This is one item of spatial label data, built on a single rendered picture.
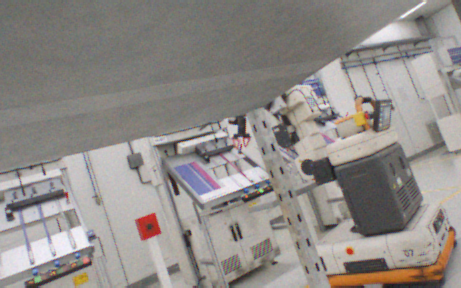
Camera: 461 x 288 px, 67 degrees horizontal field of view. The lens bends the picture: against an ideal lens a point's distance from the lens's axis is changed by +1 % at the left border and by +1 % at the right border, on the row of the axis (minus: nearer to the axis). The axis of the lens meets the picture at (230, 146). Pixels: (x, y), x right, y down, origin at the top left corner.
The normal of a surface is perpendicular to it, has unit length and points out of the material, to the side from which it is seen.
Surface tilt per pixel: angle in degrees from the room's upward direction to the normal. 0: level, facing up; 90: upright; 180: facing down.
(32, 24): 180
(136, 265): 90
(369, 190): 92
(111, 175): 90
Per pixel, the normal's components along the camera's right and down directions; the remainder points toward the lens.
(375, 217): -0.62, 0.14
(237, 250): 0.46, -0.25
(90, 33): 0.33, 0.94
